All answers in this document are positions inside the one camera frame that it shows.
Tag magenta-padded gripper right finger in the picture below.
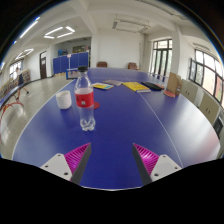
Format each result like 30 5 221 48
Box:
131 142 183 186

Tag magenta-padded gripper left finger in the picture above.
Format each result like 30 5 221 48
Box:
39 142 93 185

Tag clear red-labelled water bottle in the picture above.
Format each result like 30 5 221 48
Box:
74 65 97 132

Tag white paper cup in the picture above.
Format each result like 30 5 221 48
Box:
55 90 73 110

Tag red table tennis paddle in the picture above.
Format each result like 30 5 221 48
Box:
162 89 177 99

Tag beige cabinet row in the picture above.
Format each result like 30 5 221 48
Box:
179 78 224 134

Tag black paddle case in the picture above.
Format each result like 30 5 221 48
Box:
141 81 164 92

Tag yellow book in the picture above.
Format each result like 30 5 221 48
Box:
122 81 152 94

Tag brown cardboard box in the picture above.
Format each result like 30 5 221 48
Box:
166 71 183 96

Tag blue red-legged tennis table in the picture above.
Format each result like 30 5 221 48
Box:
0 83 26 129

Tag table tennis net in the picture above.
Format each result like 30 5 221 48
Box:
66 68 81 80

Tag person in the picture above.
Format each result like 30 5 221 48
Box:
14 66 30 96

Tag wooden shelf unit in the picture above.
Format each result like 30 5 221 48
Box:
0 68 32 98

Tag grey checkered booklet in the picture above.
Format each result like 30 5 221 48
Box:
102 79 124 87

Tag dark brown door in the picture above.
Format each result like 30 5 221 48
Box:
39 50 48 80

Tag black-framed wide window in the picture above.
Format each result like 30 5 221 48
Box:
188 49 224 108

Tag blue partition boards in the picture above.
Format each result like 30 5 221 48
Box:
52 51 90 75

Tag brown armchair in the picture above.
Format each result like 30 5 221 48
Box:
127 62 139 71
96 61 109 69

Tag black-framed glass door window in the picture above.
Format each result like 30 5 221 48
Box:
151 38 173 78

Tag ceiling light group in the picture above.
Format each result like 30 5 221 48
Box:
0 16 76 71

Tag framed wall picture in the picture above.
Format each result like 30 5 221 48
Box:
72 44 91 54

